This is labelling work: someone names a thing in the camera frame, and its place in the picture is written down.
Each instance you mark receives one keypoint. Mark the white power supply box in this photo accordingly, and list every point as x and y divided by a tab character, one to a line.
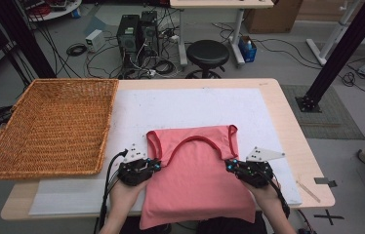
94	40

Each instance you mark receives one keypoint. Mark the pink tank top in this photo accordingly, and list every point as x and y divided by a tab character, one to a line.
196	182

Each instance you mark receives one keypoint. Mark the black round stool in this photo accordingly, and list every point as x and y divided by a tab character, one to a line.
208	53

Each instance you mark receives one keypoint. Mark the black computer tower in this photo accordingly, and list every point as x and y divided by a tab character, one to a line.
149	32
128	39

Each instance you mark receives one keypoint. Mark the cardboard box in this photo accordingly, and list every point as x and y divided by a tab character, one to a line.
271	16

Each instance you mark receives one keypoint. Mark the white table mat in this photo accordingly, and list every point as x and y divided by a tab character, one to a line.
187	107

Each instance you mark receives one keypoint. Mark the thin wooden stick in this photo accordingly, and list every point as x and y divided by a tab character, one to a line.
309	192

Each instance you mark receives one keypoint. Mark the person's right hand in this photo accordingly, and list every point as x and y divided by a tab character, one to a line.
265	196

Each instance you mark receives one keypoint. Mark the wicker basket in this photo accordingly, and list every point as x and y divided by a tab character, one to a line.
57	123

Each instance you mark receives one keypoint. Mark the grey tape strip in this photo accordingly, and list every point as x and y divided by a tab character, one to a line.
323	181

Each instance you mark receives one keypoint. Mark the round white table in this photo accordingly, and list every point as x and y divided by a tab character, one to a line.
60	11

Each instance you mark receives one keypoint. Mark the grey floor mat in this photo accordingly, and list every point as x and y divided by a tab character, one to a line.
333	120

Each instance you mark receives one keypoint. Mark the white-legged wooden desk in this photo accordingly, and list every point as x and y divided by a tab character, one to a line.
219	3

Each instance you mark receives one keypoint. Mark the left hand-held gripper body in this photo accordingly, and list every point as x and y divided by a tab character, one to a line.
135	172

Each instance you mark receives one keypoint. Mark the blue box with bottle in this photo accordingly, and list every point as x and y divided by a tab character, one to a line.
247	52

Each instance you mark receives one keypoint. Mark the person's dark trousers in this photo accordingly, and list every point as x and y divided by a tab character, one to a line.
232	228

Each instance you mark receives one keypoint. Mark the white metal stand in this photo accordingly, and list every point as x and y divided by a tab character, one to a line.
332	32

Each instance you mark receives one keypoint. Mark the person's left hand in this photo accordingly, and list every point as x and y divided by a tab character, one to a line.
127	193

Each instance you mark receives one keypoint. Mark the black metal frame post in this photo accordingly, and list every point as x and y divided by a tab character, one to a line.
343	48
24	39

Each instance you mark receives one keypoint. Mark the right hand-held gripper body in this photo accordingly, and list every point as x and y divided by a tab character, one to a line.
255	172

